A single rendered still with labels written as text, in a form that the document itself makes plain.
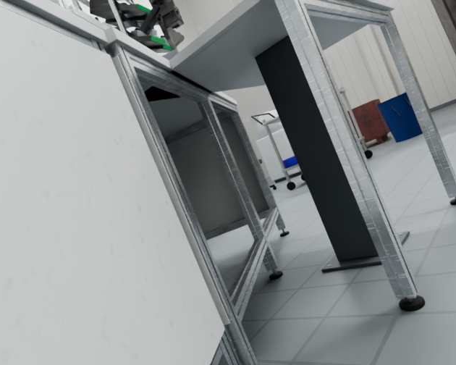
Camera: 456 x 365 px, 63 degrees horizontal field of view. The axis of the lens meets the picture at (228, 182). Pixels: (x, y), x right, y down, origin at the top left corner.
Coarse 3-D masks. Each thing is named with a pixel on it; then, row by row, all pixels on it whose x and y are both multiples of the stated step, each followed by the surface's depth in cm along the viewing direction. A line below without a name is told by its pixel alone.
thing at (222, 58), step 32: (256, 0) 91; (352, 0) 119; (384, 0) 143; (224, 32) 101; (256, 32) 112; (320, 32) 141; (352, 32) 162; (192, 64) 117; (224, 64) 131; (256, 64) 149
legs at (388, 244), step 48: (288, 0) 88; (336, 0) 109; (288, 48) 128; (288, 96) 133; (336, 96) 89; (336, 144) 90; (432, 144) 152; (336, 192) 132; (336, 240) 137; (384, 240) 90
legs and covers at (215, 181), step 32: (128, 64) 84; (128, 96) 81; (192, 96) 140; (192, 128) 228; (224, 128) 228; (160, 160) 81; (192, 160) 235; (224, 160) 152; (256, 160) 222; (192, 192) 237; (224, 192) 233; (256, 192) 229; (192, 224) 82; (224, 224) 235; (256, 224) 153; (256, 256) 127; (224, 288) 86; (224, 320) 82
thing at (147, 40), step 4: (116, 28) 181; (128, 32) 179; (132, 36) 179; (136, 36) 178; (140, 36) 178; (144, 36) 177; (148, 36) 176; (152, 36) 176; (136, 40) 179; (140, 40) 178; (144, 40) 177; (148, 40) 176; (152, 40) 176; (156, 40) 180; (160, 40) 183; (144, 44) 186; (148, 44) 186; (152, 44) 186; (156, 44) 185; (160, 44) 185; (164, 44) 187
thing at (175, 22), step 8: (152, 0) 142; (160, 0) 143; (168, 0) 142; (160, 8) 143; (168, 8) 140; (176, 8) 143; (160, 16) 142; (168, 16) 142; (176, 16) 140; (168, 24) 142; (176, 24) 145
